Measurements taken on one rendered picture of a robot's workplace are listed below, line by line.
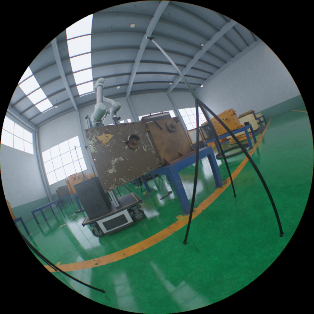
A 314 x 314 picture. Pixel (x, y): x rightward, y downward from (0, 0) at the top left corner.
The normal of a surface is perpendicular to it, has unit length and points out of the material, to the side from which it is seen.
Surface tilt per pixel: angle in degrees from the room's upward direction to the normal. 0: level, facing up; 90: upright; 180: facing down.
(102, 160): 90
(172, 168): 90
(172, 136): 90
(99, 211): 90
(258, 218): 0
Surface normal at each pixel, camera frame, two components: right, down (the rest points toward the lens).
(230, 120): -0.85, 0.35
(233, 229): -0.37, -0.93
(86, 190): 0.36, -0.14
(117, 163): 0.64, -0.25
